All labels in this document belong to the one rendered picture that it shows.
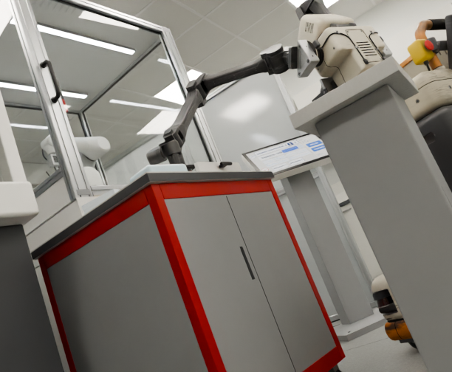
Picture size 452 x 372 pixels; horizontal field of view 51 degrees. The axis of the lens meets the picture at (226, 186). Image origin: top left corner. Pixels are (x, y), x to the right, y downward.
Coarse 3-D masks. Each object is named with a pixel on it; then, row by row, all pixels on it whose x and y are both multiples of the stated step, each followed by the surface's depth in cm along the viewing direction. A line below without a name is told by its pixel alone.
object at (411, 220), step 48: (336, 96) 115; (384, 96) 113; (336, 144) 119; (384, 144) 113; (384, 192) 113; (432, 192) 107; (384, 240) 113; (432, 240) 107; (432, 288) 107; (432, 336) 107
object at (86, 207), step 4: (108, 192) 141; (112, 192) 141; (116, 192) 141; (100, 196) 142; (104, 196) 142; (108, 196) 141; (92, 200) 143; (96, 200) 143; (100, 200) 142; (104, 200) 142; (84, 204) 144; (88, 204) 144; (92, 204) 143; (96, 204) 143; (84, 208) 144; (88, 208) 144; (92, 208) 143; (84, 212) 144
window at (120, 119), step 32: (32, 0) 209; (64, 32) 215; (96, 32) 233; (128, 32) 253; (64, 64) 206; (96, 64) 222; (128, 64) 241; (160, 64) 263; (64, 96) 198; (96, 96) 213; (128, 96) 229; (160, 96) 250; (96, 128) 204; (128, 128) 219; (160, 128) 237; (192, 128) 259; (96, 160) 196; (128, 160) 210; (192, 160) 246
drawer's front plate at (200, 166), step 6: (198, 162) 186; (204, 162) 189; (210, 162) 192; (216, 162) 196; (234, 162) 206; (198, 168) 185; (204, 168) 187; (210, 168) 190; (216, 168) 194; (222, 168) 197; (228, 168) 200; (234, 168) 204; (240, 168) 207
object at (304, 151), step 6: (300, 150) 292; (306, 150) 292; (276, 156) 289; (282, 156) 288; (288, 156) 288; (294, 156) 287; (300, 156) 286; (264, 162) 285; (270, 162) 284; (276, 162) 284; (282, 162) 283
